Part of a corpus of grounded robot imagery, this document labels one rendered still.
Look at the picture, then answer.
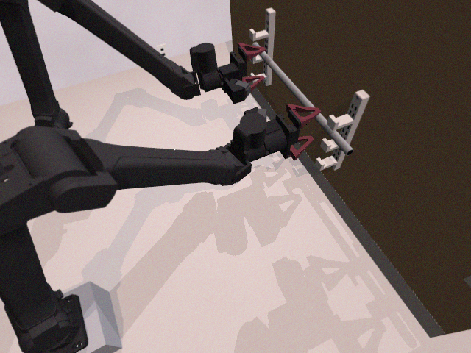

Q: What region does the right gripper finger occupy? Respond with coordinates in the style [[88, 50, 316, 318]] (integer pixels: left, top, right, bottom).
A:
[[290, 136, 314, 160], [286, 104, 321, 129]]

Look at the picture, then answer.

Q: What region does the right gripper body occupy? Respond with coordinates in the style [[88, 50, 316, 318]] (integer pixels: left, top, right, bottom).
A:
[[263, 110, 301, 159]]

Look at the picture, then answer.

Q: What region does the grey metal tube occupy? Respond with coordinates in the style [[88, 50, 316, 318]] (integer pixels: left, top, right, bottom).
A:
[[259, 52, 354, 156]]

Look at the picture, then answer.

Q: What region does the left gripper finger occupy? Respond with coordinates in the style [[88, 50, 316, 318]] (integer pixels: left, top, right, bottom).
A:
[[238, 43, 266, 60], [242, 76, 265, 92]]

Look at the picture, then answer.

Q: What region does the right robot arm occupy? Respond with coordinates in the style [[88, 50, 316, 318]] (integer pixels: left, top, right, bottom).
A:
[[0, 107, 282, 353]]

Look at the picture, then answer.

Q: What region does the dark brown wall panel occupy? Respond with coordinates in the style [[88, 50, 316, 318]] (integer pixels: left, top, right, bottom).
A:
[[230, 0, 471, 338]]

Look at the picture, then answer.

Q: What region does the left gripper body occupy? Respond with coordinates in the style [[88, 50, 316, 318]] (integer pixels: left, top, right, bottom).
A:
[[216, 46, 247, 81]]

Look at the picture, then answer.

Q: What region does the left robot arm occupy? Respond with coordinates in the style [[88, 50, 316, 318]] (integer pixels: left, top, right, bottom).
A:
[[0, 0, 251, 129]]

